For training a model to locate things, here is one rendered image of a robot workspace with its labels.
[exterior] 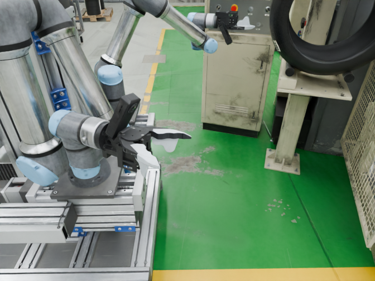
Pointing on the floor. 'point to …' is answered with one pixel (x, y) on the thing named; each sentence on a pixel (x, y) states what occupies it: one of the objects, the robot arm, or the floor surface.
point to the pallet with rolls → (96, 10)
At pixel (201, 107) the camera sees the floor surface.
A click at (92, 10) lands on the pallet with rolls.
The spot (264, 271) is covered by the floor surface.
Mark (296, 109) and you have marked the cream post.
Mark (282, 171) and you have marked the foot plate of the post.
